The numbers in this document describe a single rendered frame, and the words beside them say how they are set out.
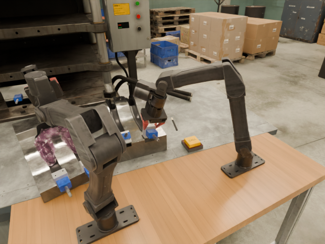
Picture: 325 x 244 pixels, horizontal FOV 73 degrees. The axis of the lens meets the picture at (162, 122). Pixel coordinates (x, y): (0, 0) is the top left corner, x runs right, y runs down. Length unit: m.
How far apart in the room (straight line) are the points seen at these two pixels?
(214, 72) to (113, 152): 0.45
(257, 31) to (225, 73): 4.62
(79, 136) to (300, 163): 0.94
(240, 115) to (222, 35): 3.88
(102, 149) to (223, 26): 4.31
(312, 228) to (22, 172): 1.84
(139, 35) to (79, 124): 1.32
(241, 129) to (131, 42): 1.11
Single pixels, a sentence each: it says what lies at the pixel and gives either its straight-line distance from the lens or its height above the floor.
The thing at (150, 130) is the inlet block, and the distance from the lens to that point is 0.97.
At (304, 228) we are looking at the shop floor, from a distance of 1.99.
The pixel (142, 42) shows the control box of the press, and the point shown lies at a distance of 1.75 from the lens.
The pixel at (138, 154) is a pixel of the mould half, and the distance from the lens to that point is 1.04.
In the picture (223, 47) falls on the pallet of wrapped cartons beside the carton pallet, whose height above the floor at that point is 0.41.
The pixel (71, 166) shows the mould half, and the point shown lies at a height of 0.86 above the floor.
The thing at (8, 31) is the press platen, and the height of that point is 1.28.
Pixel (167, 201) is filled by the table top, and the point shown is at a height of 0.80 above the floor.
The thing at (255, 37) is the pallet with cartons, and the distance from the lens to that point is 5.39.
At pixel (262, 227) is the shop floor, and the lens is 1.88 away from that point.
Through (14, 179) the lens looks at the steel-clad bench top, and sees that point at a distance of 1.14.
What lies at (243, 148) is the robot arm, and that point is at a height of 0.93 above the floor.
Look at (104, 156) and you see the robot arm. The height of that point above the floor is 1.17.
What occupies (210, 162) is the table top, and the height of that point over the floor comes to 0.80.
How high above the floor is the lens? 1.48
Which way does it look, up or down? 32 degrees down
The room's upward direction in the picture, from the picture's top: 2 degrees counter-clockwise
